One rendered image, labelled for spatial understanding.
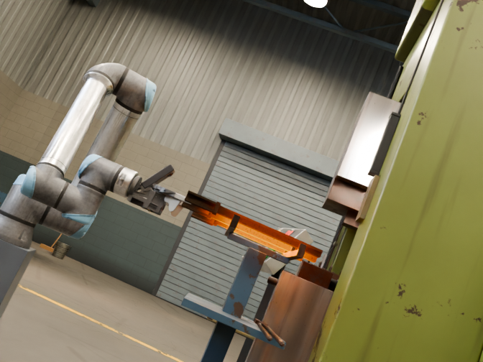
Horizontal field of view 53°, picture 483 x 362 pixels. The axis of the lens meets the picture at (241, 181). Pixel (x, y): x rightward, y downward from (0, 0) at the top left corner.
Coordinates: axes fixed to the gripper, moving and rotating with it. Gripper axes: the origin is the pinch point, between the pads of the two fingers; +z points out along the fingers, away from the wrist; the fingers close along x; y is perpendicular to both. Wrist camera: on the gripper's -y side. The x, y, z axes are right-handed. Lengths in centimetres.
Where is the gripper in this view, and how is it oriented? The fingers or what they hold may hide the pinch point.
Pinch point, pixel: (193, 205)
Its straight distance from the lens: 154.7
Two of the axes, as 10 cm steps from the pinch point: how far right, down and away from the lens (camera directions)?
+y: -3.9, 9.0, -2.1
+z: 9.2, 4.0, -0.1
